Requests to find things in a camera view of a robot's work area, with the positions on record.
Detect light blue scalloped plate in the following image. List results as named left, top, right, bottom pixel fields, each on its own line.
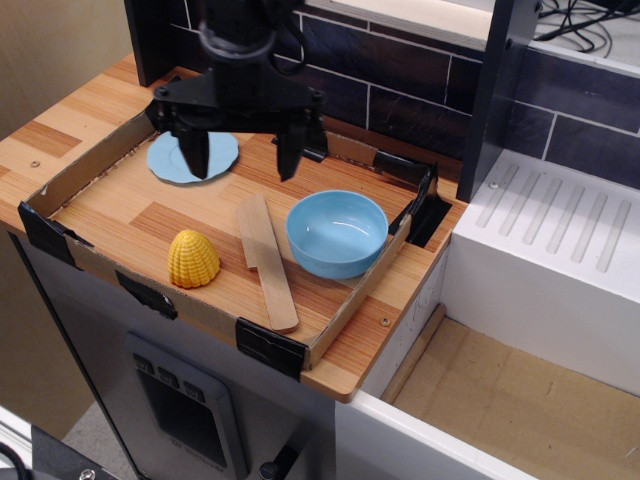
left=147, top=132, right=239, bottom=184

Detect black cables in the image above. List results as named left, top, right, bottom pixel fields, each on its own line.
left=532, top=0, right=640, bottom=55

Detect yellow toy corn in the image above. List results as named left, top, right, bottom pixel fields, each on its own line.
left=168, top=230, right=221, bottom=289

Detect grey toy oven front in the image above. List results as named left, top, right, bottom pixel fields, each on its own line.
left=16, top=239, right=336, bottom=479

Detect wooden toy knife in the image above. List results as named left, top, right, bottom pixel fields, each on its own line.
left=236, top=194, right=299, bottom=334

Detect light blue plastic bowl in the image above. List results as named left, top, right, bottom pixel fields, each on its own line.
left=286, top=190, right=388, bottom=280

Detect white toy sink basin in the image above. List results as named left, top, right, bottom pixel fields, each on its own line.
left=335, top=151, right=639, bottom=479

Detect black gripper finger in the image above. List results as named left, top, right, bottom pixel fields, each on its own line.
left=276, top=125, right=306, bottom=181
left=172, top=128, right=209, bottom=179

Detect dark grey vertical post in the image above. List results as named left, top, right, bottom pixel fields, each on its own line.
left=457, top=0, right=540, bottom=202

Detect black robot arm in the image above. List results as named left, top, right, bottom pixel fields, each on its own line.
left=147, top=1, right=326, bottom=181

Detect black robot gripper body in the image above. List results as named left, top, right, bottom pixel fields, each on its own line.
left=153, top=42, right=326, bottom=145

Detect taped cardboard tray border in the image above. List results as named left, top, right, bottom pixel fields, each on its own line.
left=17, top=74, right=454, bottom=385

